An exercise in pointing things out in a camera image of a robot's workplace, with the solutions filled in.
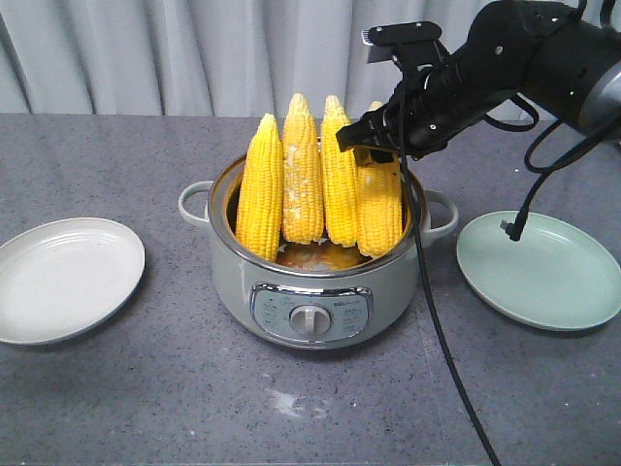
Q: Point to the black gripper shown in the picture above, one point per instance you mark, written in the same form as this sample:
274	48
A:
424	114

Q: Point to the yellow corn cob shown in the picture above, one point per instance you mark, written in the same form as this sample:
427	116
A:
260	202
339	173
379	206

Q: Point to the pale patchy corn cob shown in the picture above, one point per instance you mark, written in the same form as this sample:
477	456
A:
302	217

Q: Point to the green electric cooking pot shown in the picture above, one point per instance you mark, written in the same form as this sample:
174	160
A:
312	309

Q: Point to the light green plate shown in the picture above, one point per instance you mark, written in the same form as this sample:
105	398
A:
556	277

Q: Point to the cream white plate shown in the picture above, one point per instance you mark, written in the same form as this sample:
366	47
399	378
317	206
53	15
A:
61	279

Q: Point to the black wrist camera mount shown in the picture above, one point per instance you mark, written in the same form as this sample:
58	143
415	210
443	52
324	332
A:
409	45

